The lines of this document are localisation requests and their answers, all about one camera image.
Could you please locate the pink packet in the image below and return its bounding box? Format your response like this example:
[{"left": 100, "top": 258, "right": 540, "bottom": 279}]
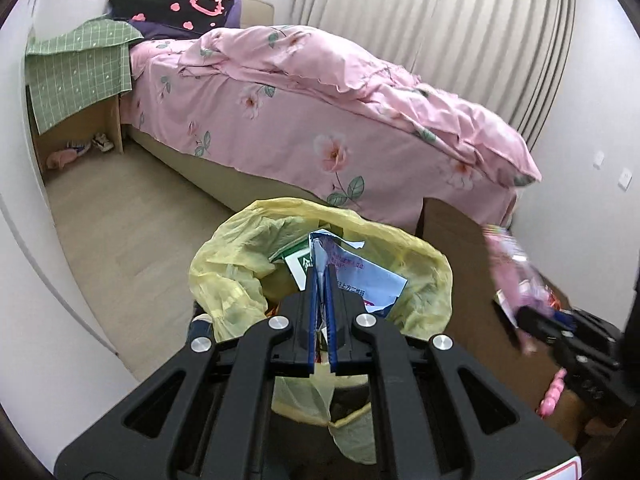
[{"left": 482, "top": 225, "right": 543, "bottom": 356}]

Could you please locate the green white carton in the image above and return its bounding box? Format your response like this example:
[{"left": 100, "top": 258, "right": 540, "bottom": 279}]
[{"left": 284, "top": 247, "right": 315, "bottom": 291}]

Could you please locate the bed with pink floral sheet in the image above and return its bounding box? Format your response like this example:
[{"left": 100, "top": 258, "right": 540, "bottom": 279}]
[{"left": 120, "top": 0, "right": 543, "bottom": 233}]

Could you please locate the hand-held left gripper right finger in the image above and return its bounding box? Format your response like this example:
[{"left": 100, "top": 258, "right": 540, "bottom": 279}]
[{"left": 324, "top": 266, "right": 581, "bottom": 480}]

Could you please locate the beige striped curtain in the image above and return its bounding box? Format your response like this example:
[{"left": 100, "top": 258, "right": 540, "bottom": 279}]
[{"left": 290, "top": 0, "right": 578, "bottom": 148}]

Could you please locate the pink toy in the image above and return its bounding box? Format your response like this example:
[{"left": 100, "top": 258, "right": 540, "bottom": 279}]
[{"left": 539, "top": 369, "right": 568, "bottom": 417}]

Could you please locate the yellow plastic bag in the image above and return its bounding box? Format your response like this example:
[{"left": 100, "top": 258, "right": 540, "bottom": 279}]
[{"left": 189, "top": 199, "right": 453, "bottom": 465}]

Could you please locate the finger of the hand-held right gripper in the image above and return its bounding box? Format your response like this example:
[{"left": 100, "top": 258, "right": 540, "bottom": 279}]
[
  {"left": 516, "top": 306, "right": 616, "bottom": 401},
  {"left": 552, "top": 310, "right": 623, "bottom": 356}
]

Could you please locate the black cat-print pillow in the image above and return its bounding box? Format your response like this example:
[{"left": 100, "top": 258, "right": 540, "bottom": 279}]
[{"left": 109, "top": 0, "right": 236, "bottom": 36}]

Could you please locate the pink slipper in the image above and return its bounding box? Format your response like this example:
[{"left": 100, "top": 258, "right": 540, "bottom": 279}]
[{"left": 46, "top": 150, "right": 77, "bottom": 170}]

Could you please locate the beige headboard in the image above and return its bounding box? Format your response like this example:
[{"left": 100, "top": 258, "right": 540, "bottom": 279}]
[{"left": 237, "top": 0, "right": 276, "bottom": 28}]

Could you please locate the green checked cloth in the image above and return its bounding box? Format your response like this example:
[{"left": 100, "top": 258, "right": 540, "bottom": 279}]
[{"left": 25, "top": 16, "right": 145, "bottom": 133}]

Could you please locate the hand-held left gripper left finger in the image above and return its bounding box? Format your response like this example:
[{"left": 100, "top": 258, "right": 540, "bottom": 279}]
[{"left": 54, "top": 266, "right": 326, "bottom": 480}]

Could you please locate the white printed packet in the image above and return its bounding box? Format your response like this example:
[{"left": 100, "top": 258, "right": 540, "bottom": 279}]
[{"left": 309, "top": 230, "right": 408, "bottom": 318}]

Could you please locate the pink floral duvet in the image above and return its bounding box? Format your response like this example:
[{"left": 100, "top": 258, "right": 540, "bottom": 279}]
[{"left": 177, "top": 25, "right": 543, "bottom": 188}]

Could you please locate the wooden nightstand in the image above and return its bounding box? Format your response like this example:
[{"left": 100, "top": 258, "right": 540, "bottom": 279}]
[{"left": 30, "top": 92, "right": 126, "bottom": 173}]

